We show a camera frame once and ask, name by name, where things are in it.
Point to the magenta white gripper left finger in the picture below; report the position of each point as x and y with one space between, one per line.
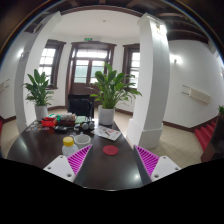
68 167

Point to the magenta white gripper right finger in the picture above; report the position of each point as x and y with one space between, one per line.
156 167

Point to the clear bottle yellow cap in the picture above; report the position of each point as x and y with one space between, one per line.
68 146

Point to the white speckled mug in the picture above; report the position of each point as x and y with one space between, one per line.
81 140

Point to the black flat device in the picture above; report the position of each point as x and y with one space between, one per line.
60 129

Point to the black headphones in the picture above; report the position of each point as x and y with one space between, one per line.
86 126

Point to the red round coaster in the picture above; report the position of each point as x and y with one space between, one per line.
110 150

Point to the basket with small items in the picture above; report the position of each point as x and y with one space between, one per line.
67 120

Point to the green book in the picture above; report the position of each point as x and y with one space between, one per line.
80 119

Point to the red box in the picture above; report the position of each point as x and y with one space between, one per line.
49 121

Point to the paper booklet on table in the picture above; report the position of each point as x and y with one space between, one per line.
107 133

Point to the black chair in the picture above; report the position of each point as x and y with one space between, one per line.
81 105

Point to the potted plant on floor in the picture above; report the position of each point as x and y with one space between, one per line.
38 93

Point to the potted plant on table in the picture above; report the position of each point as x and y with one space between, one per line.
112 88

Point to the wooden double door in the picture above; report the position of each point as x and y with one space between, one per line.
85 59

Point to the white wall radiator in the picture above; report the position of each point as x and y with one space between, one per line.
196 94

